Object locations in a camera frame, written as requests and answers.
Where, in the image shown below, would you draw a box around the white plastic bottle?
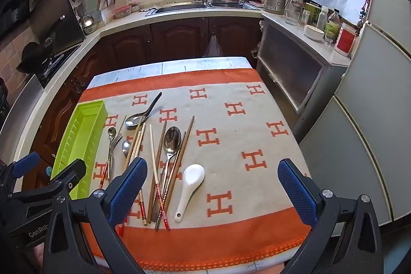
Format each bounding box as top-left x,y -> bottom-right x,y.
316,6 -> 330,31

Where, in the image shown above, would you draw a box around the orange and beige printed blanket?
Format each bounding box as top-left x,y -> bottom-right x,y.
75,69 -> 313,271

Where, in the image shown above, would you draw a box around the wooden-handled metal spoon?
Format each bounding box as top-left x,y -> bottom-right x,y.
121,140 -> 133,168

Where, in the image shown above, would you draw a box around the stack of dishes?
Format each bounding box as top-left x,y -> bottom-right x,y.
211,0 -> 245,7

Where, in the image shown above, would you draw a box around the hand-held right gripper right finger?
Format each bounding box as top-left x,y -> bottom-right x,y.
277,158 -> 384,274

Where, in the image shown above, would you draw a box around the black-handled metal spoon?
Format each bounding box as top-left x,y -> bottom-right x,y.
125,92 -> 163,127

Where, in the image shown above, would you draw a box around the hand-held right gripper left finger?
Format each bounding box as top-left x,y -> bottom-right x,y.
43,157 -> 150,274

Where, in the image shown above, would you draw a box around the stainless steel stove screen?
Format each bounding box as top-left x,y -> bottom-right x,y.
29,0 -> 86,56
0,75 -> 44,165

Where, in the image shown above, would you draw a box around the metal fork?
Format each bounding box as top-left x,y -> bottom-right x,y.
108,132 -> 123,180

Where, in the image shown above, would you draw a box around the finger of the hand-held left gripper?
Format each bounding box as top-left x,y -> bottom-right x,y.
11,152 -> 41,176
48,158 -> 88,189

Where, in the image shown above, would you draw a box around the steel kitchen sink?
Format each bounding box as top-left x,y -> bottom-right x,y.
146,3 -> 262,16

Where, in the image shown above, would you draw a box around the clear bottle green label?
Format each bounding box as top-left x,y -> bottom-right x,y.
324,9 -> 341,44

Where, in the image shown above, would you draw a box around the light chopstick black band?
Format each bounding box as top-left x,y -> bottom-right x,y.
124,122 -> 148,226

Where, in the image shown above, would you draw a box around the black gas stove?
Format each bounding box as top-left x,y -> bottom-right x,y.
35,46 -> 82,88

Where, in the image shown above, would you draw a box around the grey refrigerator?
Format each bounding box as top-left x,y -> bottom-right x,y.
298,0 -> 411,236

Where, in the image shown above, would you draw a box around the green plastic utensil tray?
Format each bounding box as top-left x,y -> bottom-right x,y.
50,100 -> 108,200

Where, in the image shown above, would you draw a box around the white canister red label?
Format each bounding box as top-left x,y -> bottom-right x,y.
334,23 -> 358,57

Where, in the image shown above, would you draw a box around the hanging plastic bag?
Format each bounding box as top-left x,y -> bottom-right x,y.
204,33 -> 223,57

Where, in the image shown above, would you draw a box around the white kitchen countertop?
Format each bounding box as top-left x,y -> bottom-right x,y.
13,3 -> 352,162

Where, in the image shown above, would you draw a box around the food container red lid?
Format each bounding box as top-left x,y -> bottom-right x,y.
114,5 -> 132,18

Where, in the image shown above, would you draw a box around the large metal spoon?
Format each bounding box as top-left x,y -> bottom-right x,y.
151,126 -> 182,223

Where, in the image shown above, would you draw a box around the white ceramic spoon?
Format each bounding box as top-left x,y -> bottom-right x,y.
174,164 -> 205,222

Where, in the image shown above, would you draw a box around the glass pitcher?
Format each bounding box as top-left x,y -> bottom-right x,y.
284,0 -> 304,26

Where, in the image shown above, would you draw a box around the black wok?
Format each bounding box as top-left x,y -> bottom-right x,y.
16,41 -> 53,74

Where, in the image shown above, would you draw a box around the steel cabinet frosted door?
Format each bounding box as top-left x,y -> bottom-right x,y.
256,19 -> 350,143

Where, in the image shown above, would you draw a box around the white bowl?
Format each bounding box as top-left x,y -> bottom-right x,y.
304,24 -> 325,42

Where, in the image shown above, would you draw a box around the dark wooden base cabinets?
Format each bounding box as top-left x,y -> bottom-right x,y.
30,17 -> 262,188

